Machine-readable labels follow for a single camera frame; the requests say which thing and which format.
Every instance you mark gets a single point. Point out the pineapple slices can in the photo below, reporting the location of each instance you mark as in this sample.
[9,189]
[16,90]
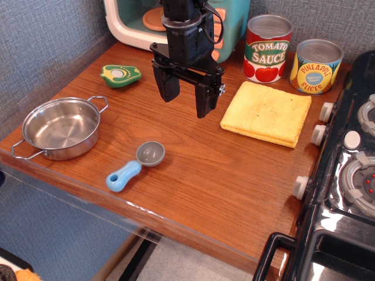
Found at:
[316,65]

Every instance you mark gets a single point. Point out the grey stove burner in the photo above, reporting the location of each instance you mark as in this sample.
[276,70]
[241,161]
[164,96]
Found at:
[363,116]
[357,182]

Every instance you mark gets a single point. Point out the grey stove burner front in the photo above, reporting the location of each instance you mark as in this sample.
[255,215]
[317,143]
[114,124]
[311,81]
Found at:
[357,182]

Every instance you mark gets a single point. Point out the white stove knob rear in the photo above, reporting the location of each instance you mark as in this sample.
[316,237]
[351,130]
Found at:
[326,111]

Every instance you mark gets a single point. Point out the black toy stove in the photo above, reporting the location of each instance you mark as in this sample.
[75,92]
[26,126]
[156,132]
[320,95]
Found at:
[334,239]

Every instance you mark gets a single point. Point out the white round stove button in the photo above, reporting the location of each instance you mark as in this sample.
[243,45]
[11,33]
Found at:
[351,140]

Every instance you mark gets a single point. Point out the grey stove burner rear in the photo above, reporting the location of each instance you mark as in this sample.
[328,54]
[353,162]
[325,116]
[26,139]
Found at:
[363,116]

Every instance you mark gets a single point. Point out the green toy avocado half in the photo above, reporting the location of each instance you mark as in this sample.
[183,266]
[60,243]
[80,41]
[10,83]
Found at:
[117,76]

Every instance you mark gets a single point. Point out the white stove knob middle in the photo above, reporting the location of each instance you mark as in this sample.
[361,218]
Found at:
[318,134]

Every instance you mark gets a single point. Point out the blue grey toy scoop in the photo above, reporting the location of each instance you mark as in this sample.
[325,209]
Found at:
[148,154]

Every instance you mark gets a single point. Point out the white stove knob front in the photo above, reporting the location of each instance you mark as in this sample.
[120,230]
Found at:
[300,186]

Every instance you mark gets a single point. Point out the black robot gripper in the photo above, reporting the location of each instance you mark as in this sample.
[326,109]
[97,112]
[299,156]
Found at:
[187,56]

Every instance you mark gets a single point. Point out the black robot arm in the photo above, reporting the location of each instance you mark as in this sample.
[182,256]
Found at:
[181,11]

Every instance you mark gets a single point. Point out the tomato sauce can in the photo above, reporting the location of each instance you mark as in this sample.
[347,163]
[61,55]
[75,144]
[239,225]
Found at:
[267,44]

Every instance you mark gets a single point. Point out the black oven door handle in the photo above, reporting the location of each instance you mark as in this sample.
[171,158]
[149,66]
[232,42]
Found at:
[275,241]

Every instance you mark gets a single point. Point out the white stove knob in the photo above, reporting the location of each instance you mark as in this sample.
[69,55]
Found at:
[300,186]
[326,111]
[318,134]

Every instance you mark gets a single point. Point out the yellow-orange folded towel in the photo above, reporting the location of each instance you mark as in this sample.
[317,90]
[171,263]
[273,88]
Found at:
[267,114]

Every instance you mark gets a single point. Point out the teal toy microwave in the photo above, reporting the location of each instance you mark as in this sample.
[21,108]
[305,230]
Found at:
[124,20]

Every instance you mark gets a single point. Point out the orange object bottom left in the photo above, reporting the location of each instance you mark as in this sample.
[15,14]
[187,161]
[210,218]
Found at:
[26,275]

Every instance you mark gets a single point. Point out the orange microwave plate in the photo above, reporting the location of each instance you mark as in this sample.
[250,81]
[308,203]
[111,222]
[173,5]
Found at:
[153,20]

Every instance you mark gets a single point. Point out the silver metal pot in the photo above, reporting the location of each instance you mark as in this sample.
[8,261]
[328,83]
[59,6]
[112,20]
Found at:
[64,128]

